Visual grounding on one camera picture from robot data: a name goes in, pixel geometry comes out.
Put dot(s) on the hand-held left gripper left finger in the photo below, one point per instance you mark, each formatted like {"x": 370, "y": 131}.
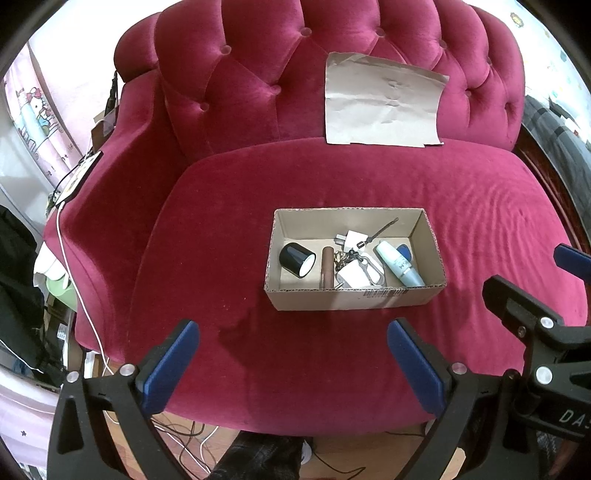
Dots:
{"x": 171, "y": 364}

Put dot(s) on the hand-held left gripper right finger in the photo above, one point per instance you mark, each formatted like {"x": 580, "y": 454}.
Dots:
{"x": 413, "y": 364}

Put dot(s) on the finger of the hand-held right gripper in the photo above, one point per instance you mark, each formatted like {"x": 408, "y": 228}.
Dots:
{"x": 512, "y": 300}
{"x": 575, "y": 258}

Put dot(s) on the light blue tube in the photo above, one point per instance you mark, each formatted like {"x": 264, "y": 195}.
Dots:
{"x": 399, "y": 265}

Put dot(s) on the white charger block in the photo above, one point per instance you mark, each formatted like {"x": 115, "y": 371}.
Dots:
{"x": 351, "y": 277}

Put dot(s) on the brown cardboard box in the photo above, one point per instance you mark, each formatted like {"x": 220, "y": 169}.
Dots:
{"x": 323, "y": 300}

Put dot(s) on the blue key fob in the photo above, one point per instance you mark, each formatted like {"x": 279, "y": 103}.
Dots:
{"x": 406, "y": 251}

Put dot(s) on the brown tube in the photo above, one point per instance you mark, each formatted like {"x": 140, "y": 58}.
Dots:
{"x": 328, "y": 267}

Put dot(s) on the white plug adapter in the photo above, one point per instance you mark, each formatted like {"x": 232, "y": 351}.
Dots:
{"x": 355, "y": 240}

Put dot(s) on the black cylindrical jar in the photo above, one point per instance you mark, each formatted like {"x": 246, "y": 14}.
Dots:
{"x": 293, "y": 256}

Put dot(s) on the grey blanket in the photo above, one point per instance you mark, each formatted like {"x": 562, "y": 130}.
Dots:
{"x": 558, "y": 134}

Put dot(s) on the light green plastic item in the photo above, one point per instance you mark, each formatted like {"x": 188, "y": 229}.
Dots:
{"x": 57, "y": 286}

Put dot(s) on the pink star-print cloth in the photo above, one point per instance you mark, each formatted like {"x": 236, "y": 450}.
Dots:
{"x": 23, "y": 415}

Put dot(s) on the black cloth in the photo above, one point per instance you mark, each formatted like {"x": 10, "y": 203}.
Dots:
{"x": 18, "y": 277}

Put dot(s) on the red velvet sofa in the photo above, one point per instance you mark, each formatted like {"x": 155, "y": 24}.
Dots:
{"x": 231, "y": 184}

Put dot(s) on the printed phone case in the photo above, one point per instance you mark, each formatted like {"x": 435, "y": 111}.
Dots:
{"x": 81, "y": 177}

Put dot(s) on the brown paper sheet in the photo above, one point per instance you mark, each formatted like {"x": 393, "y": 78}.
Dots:
{"x": 383, "y": 101}

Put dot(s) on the brown carton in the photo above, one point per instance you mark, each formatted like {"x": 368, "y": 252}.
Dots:
{"x": 102, "y": 134}

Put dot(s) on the black stand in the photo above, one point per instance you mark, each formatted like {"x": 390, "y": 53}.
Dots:
{"x": 112, "y": 94}

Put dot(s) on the cartoon print curtain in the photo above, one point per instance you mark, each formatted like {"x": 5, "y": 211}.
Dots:
{"x": 37, "y": 110}

